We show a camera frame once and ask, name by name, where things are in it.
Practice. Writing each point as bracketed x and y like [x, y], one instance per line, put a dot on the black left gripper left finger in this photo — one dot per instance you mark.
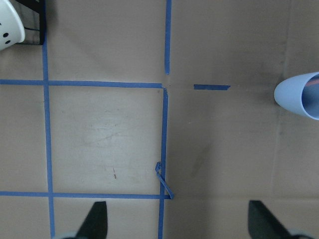
[95, 225]

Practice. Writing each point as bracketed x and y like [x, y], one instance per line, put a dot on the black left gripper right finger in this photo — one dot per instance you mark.
[262, 224]

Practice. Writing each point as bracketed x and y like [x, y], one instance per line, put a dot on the light blue plastic cup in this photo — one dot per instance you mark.
[300, 95]

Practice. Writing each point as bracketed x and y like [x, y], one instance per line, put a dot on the white smiley mug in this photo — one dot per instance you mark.
[11, 27]

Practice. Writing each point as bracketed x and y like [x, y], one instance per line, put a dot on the black wire mug rack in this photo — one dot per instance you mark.
[33, 17]

